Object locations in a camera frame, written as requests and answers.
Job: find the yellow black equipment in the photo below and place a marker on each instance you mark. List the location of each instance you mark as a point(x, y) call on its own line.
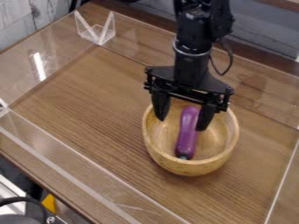
point(53, 206)

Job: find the clear acrylic tray wall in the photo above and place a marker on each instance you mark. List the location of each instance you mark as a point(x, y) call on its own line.
point(102, 198)

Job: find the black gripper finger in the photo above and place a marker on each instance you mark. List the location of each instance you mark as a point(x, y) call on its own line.
point(161, 104)
point(207, 112)

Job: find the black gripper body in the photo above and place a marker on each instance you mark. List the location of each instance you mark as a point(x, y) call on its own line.
point(187, 80)

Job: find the purple toy eggplant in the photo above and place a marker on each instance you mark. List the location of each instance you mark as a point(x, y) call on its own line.
point(187, 138)

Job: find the brown wooden bowl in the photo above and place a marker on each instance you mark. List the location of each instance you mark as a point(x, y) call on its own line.
point(213, 147)

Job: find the clear acrylic corner bracket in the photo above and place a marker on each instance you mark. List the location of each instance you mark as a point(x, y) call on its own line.
point(98, 34)

